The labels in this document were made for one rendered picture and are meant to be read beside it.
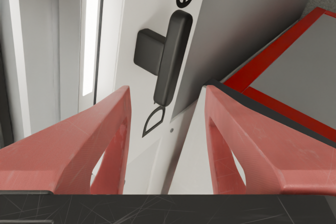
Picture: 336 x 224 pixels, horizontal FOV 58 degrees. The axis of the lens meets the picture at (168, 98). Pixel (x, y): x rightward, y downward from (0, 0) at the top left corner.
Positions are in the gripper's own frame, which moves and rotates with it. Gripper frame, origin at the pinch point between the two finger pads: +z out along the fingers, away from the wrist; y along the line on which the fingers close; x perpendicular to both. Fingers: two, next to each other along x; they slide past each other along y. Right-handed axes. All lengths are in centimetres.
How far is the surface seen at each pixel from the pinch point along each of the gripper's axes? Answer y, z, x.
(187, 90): -2.6, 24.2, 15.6
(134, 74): 2.6, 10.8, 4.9
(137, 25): 2.1, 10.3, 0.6
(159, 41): 0.6, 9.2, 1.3
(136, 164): 4.0, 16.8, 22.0
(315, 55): -28, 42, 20
